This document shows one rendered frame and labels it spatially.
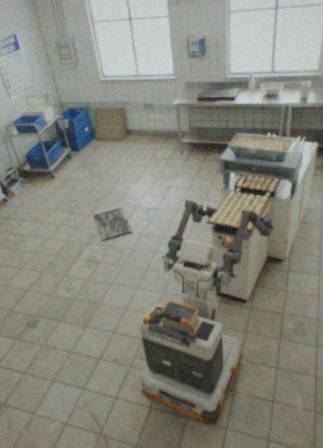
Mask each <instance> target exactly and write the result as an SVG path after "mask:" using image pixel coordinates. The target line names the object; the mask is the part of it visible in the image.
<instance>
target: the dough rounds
mask: <svg viewBox="0 0 323 448"><path fill-rule="evenodd" d="M280 181H281V180H278V179H274V181H273V182H272V181H271V178H267V180H266V181H265V179H264V177H262V178H261V180H259V177H257V176H255V178H254V179H253V178H252V176H250V175H249V176H248V178H246V175H242V177H241V178H240V179H239V180H238V182H237V183H236V185H235V186H238V187H244V188H251V189H257V190H263V191H275V190H276V189H277V187H278V185H279V183H280Z"/></svg>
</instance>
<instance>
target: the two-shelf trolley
mask: <svg viewBox="0 0 323 448"><path fill-rule="evenodd" d="M50 96H52V97H54V99H55V102H56V105H53V106H57V109H58V103H57V99H56V97H55V96H54V95H38V96H26V101H27V98H30V97H50ZM58 112H59V109H58ZM59 118H60V122H61V126H62V130H63V133H64V137H65V141H66V143H67V147H66V148H62V152H61V153H60V154H59V155H58V156H57V158H56V159H55V160H54V161H53V162H52V163H51V165H50V164H49V161H48V158H47V155H46V152H45V148H44V145H43V142H42V140H41V137H40V136H41V135H42V134H43V133H44V132H45V131H47V130H48V129H49V128H50V127H51V126H52V125H53V124H54V123H55V122H56V121H57V120H58V119H59ZM8 126H35V127H36V130H37V132H17V130H16V128H15V129H13V130H12V131H11V132H10V133H9V132H8V129H7V127H8ZM5 129H6V132H7V135H8V137H9V139H10V142H11V144H12V147H13V150H14V153H15V155H16V158H17V161H18V164H19V165H20V169H21V173H22V175H23V178H25V179H27V178H28V173H26V172H25V171H40V172H49V173H50V175H51V177H52V179H54V178H55V175H54V173H53V171H52V170H53V169H54V168H55V167H57V166H58V165H59V163H60V162H61V161H62V160H63V159H64V157H65V155H66V154H67V153H68V154H67V158H68V159H71V158H72V152H71V150H70V148H69V145H68V142H67V139H66V135H65V131H64V128H63V124H62V120H61V115H60V114H54V117H53V118H52V119H50V120H49V121H48V122H47V123H43V127H42V128H41V129H39V130H38V127H37V126H36V125H35V124H11V125H6V127H5ZM10 136H13V137H38V140H39V141H41V145H42V148H43V151H44V154H45V157H46V160H47V164H48V166H32V165H29V164H28V163H27V164H26V165H24V166H23V167H22V166H21V164H20V162H19V159H18V156H17V153H16V151H15V148H14V145H13V142H12V140H11V137H10Z"/></svg>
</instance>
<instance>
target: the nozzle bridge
mask: <svg viewBox="0 0 323 448"><path fill-rule="evenodd" d="M302 158H303V152H297V151H289V152H288V154H287V156H286V158H285V160H284V161H283V162H277V161H268V160H261V159H253V158H244V157H236V156H235V155H234V153H233V152H232V150H231V149H230V147H228V148H227V150H226V151H225V152H224V153H223V154H222V156H221V157H220V158H219V173H223V184H228V182H229V181H230V180H231V173H236V174H243V175H250V176H257V177H264V178H271V179H278V180H285V181H289V183H292V187H291V194H294V193H295V191H296V189H297V184H298V175H299V170H300V168H301V165H302ZM240 164H241V165H242V171H240V169H239V167H240ZM247 165H248V167H249V168H248V172H247V171H246V166H247ZM253 166H255V172H253V170H252V168H253ZM260 166H261V168H262V173H259V168H260ZM266 166H267V174H265V168H266ZM273 167H274V175H272V168H273Z"/></svg>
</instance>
